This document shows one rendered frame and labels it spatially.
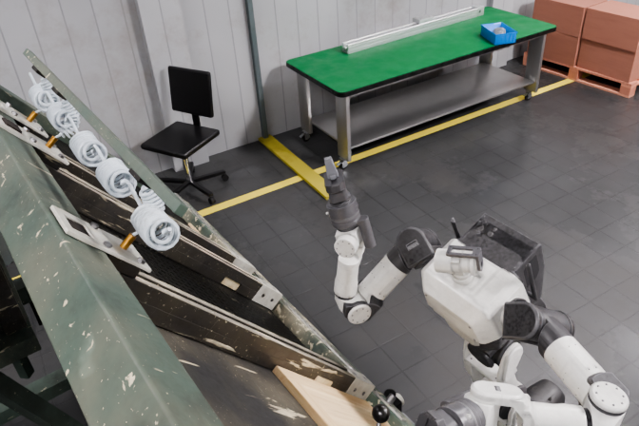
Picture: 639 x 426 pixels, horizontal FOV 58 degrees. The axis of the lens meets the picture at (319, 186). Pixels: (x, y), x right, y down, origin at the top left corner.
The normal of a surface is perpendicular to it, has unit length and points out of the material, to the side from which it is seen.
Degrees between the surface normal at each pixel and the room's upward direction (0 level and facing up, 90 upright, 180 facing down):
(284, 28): 90
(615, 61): 90
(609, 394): 5
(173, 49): 90
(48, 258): 37
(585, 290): 0
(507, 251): 23
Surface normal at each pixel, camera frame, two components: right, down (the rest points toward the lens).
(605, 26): -0.83, 0.34
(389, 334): -0.06, -0.84
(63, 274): -0.53, -0.45
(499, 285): -0.36, -0.63
